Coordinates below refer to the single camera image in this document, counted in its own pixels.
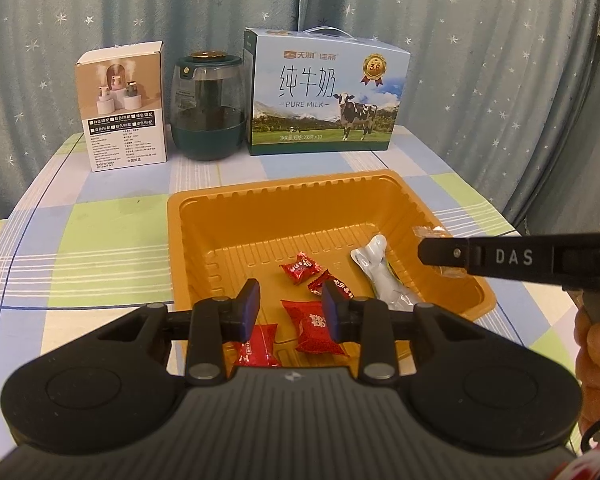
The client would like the blue star curtain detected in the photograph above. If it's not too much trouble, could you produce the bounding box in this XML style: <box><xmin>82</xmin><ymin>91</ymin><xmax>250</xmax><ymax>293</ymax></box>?
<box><xmin>0</xmin><ymin>0</ymin><xmax>600</xmax><ymax>236</ymax></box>

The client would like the silver foil snack packet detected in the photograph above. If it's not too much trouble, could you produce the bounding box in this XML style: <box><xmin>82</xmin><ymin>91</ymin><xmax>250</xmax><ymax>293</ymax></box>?
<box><xmin>350</xmin><ymin>234</ymin><xmax>428</xmax><ymax>311</ymax></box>

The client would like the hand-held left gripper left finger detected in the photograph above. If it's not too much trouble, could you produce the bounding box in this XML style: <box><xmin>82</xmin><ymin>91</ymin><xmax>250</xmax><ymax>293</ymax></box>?
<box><xmin>87</xmin><ymin>280</ymin><xmax>261</xmax><ymax>386</ymax></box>

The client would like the dark green humidifier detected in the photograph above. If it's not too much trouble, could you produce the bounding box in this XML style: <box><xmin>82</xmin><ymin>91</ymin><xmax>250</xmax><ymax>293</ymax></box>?
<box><xmin>169</xmin><ymin>50</ymin><xmax>246</xmax><ymax>162</ymax></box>

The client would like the orange plastic tray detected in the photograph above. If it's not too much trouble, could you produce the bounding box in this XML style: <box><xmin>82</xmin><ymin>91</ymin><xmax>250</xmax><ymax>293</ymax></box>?
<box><xmin>166</xmin><ymin>170</ymin><xmax>497</xmax><ymax>368</ymax></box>

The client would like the white humidifier box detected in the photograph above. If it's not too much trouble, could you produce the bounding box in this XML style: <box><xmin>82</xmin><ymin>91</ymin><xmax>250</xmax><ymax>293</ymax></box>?
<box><xmin>75</xmin><ymin>40</ymin><xmax>168</xmax><ymax>173</ymax></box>

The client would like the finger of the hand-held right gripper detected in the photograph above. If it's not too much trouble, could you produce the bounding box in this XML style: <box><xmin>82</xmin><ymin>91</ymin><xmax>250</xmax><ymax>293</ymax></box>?
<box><xmin>417</xmin><ymin>234</ymin><xmax>477</xmax><ymax>278</ymax></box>

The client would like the toffee candy clear wrapper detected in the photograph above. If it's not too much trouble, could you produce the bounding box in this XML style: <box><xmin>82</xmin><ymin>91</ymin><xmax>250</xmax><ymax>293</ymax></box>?
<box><xmin>412</xmin><ymin>225</ymin><xmax>468</xmax><ymax>279</ymax></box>

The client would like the blue milk carton box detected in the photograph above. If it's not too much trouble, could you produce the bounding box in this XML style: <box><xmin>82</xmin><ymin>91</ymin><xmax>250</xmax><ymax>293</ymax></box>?
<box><xmin>243</xmin><ymin>26</ymin><xmax>411</xmax><ymax>157</ymax></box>

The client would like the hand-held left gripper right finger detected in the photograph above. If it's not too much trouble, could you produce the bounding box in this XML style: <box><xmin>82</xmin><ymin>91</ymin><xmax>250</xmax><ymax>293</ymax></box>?
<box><xmin>321</xmin><ymin>280</ymin><xmax>501</xmax><ymax>386</ymax></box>

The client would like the large red snack packet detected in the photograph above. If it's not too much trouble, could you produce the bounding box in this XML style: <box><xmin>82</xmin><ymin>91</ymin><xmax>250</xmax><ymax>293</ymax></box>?
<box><xmin>281</xmin><ymin>299</ymin><xmax>352</xmax><ymax>358</ymax></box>
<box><xmin>232</xmin><ymin>324</ymin><xmax>281</xmax><ymax>368</ymax></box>

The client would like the red candy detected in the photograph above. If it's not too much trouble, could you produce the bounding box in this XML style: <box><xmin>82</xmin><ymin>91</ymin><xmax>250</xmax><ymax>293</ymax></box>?
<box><xmin>306</xmin><ymin>270</ymin><xmax>345</xmax><ymax>300</ymax></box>
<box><xmin>280</xmin><ymin>254</ymin><xmax>317</xmax><ymax>286</ymax></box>

